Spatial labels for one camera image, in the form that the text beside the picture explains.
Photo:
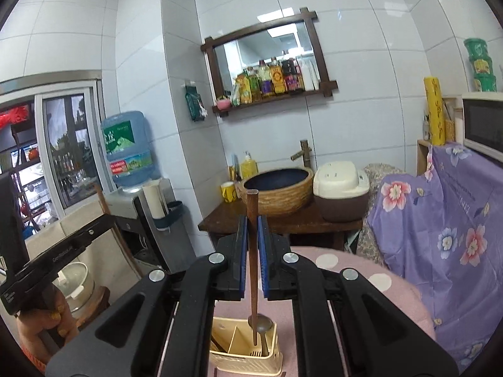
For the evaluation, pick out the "rice cooker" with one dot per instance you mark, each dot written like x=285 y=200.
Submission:
x=341 y=191

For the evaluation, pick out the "purple floral cloth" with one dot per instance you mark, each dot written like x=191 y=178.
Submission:
x=442 y=232

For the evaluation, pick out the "wooden stool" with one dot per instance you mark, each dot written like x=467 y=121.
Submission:
x=99 y=301

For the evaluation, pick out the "wooden framed mirror shelf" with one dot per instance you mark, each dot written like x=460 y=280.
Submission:
x=274 y=60

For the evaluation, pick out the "water dispenser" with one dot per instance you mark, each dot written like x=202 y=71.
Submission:
x=151 y=221

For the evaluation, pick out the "reddish wooden chopstick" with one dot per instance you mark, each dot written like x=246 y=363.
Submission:
x=252 y=215

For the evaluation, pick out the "green hanging packet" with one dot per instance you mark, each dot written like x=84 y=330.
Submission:
x=197 y=111

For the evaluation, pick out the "yellow soap bottle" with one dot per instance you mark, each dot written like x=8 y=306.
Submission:
x=248 y=167

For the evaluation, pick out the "beige plastic utensil holder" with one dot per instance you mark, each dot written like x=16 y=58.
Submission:
x=232 y=349

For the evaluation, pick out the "yellow mug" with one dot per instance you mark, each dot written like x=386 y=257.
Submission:
x=228 y=191

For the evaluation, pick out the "dark wooden counter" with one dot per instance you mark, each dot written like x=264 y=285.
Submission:
x=305 y=227

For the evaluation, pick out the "bronze faucet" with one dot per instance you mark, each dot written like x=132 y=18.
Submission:
x=303 y=153

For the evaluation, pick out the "white microwave oven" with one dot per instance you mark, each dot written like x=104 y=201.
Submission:
x=483 y=123

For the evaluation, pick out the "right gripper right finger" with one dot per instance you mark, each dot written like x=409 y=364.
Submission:
x=275 y=262

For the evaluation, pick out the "clear plastic spoon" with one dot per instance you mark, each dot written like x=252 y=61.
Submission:
x=263 y=325

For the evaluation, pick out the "green stacked cups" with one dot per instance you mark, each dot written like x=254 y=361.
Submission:
x=482 y=65

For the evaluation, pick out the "left hand yellow nails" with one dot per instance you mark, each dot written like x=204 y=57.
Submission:
x=31 y=324

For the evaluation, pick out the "woven basket sink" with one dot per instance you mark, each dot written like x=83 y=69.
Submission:
x=281 y=191

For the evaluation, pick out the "white pot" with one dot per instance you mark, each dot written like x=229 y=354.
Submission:
x=76 y=283

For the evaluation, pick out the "yellow roll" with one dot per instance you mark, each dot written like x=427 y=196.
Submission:
x=435 y=110

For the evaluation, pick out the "blue water bottle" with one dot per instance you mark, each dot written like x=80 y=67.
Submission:
x=127 y=149

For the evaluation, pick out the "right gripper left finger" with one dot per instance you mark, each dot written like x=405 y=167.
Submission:
x=162 y=326

